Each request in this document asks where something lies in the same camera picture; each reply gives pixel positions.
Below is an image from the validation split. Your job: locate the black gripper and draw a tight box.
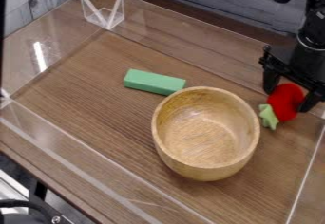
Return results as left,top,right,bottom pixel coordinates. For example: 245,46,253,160
260,44,325,113

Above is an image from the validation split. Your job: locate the red plush fruit green stem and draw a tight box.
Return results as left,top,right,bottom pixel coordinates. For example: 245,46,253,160
260,83,306,130

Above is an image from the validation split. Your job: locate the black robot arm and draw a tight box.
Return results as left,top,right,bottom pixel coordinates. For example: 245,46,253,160
260,0,325,113

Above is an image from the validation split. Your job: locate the wooden bowl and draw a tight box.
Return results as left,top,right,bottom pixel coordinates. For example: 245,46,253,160
152,86,261,181

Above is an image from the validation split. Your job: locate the green foam block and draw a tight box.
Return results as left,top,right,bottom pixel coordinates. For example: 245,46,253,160
124,69,188,95

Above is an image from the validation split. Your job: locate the clear acrylic enclosure wall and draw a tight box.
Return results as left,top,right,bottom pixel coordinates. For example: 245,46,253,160
0,0,325,224

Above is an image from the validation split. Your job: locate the clear acrylic corner bracket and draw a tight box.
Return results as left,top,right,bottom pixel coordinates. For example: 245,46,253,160
81,0,125,30

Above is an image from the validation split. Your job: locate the black metal table frame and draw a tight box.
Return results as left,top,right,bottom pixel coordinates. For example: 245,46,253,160
30,179,79,224

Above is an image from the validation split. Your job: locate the black cable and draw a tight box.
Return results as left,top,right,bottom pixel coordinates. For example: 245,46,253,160
0,198,57,224

